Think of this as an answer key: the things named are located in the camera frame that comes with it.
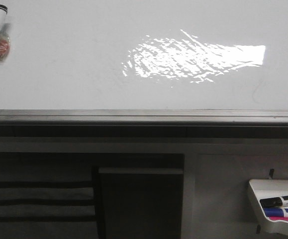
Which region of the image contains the dark rectangular panel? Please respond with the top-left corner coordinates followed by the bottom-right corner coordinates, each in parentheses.
top-left (99, 168), bottom-right (184, 239)

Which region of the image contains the white plastic marker tray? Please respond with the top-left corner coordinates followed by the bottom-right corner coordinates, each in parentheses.
top-left (248, 179), bottom-right (288, 236)

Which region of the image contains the black tray hook left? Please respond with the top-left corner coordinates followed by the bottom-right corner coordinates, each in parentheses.
top-left (268, 168), bottom-right (275, 180)

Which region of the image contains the black capped marker in tray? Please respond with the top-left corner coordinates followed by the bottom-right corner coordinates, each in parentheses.
top-left (259, 195), bottom-right (288, 208)

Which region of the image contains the blue marker in tray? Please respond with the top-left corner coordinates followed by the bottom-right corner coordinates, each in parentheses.
top-left (263, 208), bottom-right (288, 218)

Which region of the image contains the pink marker in tray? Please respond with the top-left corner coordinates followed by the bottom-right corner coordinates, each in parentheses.
top-left (268, 216), bottom-right (288, 224)

